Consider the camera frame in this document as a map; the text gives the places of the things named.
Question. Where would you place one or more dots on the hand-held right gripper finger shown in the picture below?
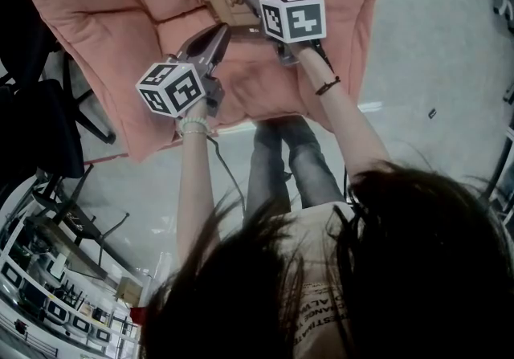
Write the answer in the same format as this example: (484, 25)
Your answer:
(253, 2)

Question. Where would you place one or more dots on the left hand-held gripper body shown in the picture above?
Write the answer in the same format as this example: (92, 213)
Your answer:
(170, 90)

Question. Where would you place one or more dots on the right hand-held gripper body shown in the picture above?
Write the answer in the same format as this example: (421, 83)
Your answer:
(297, 18)

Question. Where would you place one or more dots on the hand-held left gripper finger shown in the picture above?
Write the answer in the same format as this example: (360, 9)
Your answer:
(223, 48)
(198, 42)

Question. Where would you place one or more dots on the person's left forearm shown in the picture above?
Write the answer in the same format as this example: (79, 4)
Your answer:
(194, 197)

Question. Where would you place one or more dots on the person's right forearm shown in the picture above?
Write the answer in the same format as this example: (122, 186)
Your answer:
(345, 120)

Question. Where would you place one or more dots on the black office chair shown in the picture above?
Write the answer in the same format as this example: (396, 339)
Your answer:
(36, 108)

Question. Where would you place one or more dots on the person's grey trouser legs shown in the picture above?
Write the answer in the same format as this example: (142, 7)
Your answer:
(309, 164)

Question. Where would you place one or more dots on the small black object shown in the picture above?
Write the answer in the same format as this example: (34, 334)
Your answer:
(432, 113)

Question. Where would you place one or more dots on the black folding table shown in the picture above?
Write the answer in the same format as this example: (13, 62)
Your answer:
(76, 237)

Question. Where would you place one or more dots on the cardboard box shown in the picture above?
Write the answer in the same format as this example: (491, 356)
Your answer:
(129, 291)

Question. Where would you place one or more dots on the white shelving rack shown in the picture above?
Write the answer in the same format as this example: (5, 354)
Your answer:
(24, 309)

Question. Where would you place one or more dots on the person's white printed shirt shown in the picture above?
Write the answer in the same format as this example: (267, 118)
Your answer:
(317, 309)

